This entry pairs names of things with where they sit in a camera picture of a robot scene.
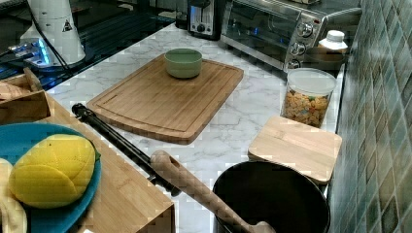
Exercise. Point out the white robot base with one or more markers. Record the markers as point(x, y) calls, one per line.
point(53, 39)

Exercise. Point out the wooden drawer box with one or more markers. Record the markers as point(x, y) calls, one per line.
point(125, 201)

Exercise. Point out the large bamboo cutting board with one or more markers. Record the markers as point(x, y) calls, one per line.
point(151, 103)

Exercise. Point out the green ceramic bowl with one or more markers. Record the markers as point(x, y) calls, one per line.
point(183, 63)

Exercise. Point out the wooden spoon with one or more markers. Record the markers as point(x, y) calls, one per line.
point(178, 175)

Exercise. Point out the black pot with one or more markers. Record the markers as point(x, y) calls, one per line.
point(282, 197)

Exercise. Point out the black silver toaster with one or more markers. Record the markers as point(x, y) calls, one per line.
point(205, 18)

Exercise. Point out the clear cereal container white lid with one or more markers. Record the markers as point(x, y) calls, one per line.
point(307, 96)

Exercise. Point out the small light wooden board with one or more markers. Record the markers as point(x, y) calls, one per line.
point(309, 150)

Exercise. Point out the silver toaster oven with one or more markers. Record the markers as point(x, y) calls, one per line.
point(280, 32)

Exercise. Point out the white capped bottle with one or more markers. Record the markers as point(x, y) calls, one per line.
point(334, 40)

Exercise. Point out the yellow plush lemon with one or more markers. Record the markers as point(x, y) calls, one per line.
point(54, 173)

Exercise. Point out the wooden rack piece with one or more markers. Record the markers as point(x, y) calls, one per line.
point(19, 85)

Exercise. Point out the blue plate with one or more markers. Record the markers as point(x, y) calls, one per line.
point(18, 138)

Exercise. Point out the pale banana toy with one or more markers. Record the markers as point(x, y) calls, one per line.
point(13, 216)

